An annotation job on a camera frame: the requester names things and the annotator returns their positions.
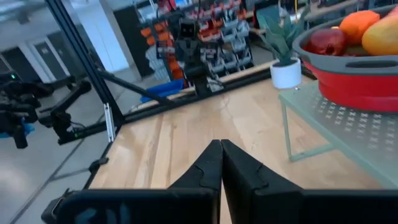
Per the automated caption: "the black aluminium table frame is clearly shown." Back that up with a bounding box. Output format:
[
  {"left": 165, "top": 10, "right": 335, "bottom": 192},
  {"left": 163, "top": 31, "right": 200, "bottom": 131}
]
[{"left": 46, "top": 0, "right": 273, "bottom": 190}]

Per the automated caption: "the storage rack with orange bins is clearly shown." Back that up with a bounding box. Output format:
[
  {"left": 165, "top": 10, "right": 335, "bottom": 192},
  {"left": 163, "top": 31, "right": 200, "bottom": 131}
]
[{"left": 139, "top": 0, "right": 254, "bottom": 82}]

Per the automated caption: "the red collapsible colander grey rim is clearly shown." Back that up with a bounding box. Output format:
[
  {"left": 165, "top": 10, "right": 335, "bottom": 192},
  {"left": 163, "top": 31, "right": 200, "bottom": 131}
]
[{"left": 292, "top": 4, "right": 398, "bottom": 113}]

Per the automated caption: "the white door with window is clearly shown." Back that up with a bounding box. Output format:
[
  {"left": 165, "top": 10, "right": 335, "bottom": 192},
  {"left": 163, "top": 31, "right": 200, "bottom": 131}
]
[{"left": 30, "top": 37, "right": 71, "bottom": 83}]

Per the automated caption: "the orange fruit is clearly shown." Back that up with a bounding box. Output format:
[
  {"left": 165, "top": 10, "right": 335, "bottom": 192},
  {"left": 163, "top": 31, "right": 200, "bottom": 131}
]
[{"left": 338, "top": 10, "right": 381, "bottom": 47}]

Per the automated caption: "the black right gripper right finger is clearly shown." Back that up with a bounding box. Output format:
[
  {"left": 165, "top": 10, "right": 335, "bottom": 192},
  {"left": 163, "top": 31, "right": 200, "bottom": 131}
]
[{"left": 221, "top": 139, "right": 398, "bottom": 224}]

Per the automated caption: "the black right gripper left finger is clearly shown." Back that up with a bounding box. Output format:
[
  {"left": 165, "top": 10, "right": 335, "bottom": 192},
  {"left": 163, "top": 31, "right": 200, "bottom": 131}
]
[{"left": 57, "top": 139, "right": 223, "bottom": 224}]

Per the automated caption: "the red orange mango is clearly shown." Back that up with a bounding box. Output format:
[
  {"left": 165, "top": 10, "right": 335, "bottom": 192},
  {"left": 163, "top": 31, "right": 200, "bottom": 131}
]
[{"left": 361, "top": 6, "right": 398, "bottom": 57}]

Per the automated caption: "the blue plastic bin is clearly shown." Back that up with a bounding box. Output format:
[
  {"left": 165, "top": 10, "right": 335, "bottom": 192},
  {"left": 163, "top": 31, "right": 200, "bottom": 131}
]
[{"left": 139, "top": 78, "right": 185, "bottom": 103}]

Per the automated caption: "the dark red pomegranate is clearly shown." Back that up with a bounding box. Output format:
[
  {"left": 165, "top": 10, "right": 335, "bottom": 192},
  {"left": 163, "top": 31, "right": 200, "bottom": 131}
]
[{"left": 303, "top": 27, "right": 348, "bottom": 57}]

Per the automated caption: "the snake plant in white pot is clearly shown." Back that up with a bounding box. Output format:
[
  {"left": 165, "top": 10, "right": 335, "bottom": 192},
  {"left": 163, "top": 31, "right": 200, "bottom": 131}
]
[{"left": 256, "top": 4, "right": 312, "bottom": 90}]

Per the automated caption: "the black equipment stand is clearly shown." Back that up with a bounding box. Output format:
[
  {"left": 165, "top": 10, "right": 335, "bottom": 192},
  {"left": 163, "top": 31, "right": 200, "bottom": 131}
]
[{"left": 0, "top": 70, "right": 93, "bottom": 149}]

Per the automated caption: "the green perforated metal shelf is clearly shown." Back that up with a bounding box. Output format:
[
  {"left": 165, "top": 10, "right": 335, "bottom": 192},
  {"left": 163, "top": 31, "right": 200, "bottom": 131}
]
[{"left": 278, "top": 80, "right": 398, "bottom": 189}]

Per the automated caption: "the green-brown kiwi fruit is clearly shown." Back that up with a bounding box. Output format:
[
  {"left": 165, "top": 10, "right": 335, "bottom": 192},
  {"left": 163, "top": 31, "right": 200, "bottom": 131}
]
[{"left": 343, "top": 45, "right": 371, "bottom": 57}]

